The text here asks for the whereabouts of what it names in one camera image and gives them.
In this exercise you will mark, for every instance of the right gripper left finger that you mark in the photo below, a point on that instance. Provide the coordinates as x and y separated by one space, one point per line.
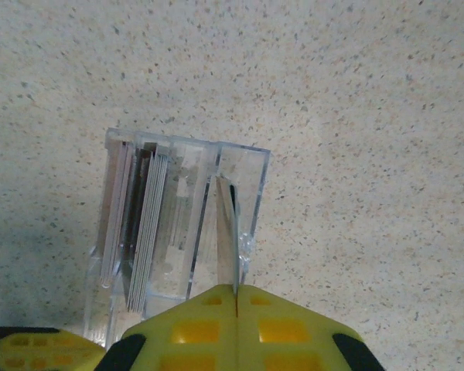
193 332

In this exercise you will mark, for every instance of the black credit card stack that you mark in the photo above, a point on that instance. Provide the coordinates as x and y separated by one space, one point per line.
147 239

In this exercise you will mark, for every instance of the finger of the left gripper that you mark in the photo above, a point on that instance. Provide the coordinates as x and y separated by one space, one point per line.
42 351

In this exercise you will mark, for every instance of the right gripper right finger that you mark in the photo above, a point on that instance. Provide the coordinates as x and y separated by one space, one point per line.
286 332

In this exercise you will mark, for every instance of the clear acrylic card stand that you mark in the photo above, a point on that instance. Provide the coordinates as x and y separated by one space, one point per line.
185 232

